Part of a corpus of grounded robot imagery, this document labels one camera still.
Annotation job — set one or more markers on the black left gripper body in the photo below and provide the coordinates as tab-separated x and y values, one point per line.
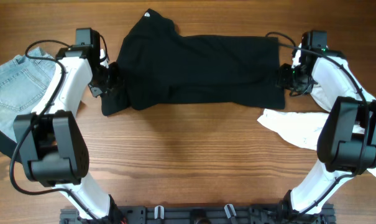
106	79

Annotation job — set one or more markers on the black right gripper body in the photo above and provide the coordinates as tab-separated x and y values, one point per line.
288	76

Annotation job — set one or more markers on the black t-shirt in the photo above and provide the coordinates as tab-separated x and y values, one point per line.
157	65

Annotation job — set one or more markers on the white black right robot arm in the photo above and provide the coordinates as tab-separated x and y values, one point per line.
346	145

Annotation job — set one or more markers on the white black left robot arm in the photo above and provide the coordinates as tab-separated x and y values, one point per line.
49	143

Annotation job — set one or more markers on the light blue denim jeans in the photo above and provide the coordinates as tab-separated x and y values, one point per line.
23	83

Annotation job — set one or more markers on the black folded garment under jeans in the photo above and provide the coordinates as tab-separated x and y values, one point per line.
7	145

